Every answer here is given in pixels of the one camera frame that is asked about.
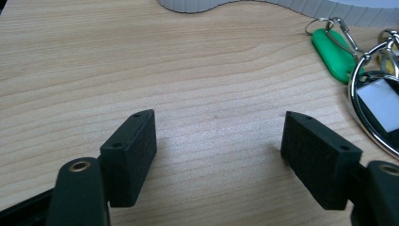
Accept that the silver carabiner clip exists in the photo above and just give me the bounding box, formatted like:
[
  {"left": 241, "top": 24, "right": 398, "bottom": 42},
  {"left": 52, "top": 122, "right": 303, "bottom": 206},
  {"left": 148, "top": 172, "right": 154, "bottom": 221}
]
[{"left": 325, "top": 16, "right": 365, "bottom": 64}]

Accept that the white ribbed tray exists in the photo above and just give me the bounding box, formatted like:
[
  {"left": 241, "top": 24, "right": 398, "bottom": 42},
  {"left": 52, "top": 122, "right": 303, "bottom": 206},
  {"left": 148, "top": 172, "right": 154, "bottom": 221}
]
[{"left": 156, "top": 0, "right": 399, "bottom": 27}]

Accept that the silver split key ring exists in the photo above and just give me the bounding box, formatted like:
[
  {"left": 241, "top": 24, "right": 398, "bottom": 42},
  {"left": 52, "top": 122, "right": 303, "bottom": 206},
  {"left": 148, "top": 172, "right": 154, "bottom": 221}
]
[{"left": 304, "top": 17, "right": 331, "bottom": 36}]

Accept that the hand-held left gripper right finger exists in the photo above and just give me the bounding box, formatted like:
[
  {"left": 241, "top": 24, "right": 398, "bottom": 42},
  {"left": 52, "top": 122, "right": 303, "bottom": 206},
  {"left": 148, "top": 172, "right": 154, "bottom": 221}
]
[{"left": 279, "top": 110, "right": 399, "bottom": 226}]

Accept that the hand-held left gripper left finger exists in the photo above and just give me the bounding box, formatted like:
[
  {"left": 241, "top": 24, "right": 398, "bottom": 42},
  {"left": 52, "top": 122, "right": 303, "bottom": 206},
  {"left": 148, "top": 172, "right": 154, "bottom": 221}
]
[{"left": 45, "top": 108, "right": 158, "bottom": 226}]

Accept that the yellow key tag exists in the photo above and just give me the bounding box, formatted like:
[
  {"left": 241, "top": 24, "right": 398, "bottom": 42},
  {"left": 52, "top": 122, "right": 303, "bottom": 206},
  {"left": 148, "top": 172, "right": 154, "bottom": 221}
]
[{"left": 375, "top": 50, "right": 398, "bottom": 76}]

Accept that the green plastic key tag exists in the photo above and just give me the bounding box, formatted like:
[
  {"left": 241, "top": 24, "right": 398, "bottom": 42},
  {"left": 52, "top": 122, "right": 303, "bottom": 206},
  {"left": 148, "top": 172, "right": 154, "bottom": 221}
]
[{"left": 311, "top": 27, "right": 367, "bottom": 85}]

